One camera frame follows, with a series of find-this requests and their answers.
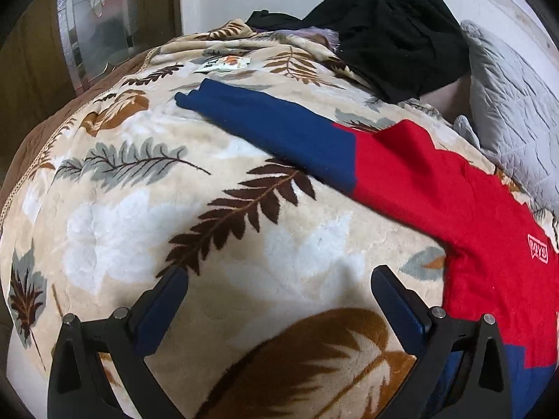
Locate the red and blue sweater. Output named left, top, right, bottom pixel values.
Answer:
left=175, top=80, right=558, bottom=418

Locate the leaf pattern plush blanket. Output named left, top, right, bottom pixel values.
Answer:
left=1, top=20, right=558, bottom=418

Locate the grey quilted pillow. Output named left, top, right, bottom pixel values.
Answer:
left=453, top=21, right=558, bottom=215

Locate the small printed paper packet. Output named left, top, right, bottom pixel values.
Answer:
left=194, top=55, right=251, bottom=74

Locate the black garment pile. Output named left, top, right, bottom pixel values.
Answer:
left=247, top=0, right=470, bottom=103

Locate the stained glass wooden door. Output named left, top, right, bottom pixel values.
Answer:
left=1, top=0, right=181, bottom=171

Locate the purple patterned cloth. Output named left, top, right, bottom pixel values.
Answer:
left=277, top=27, right=340, bottom=53

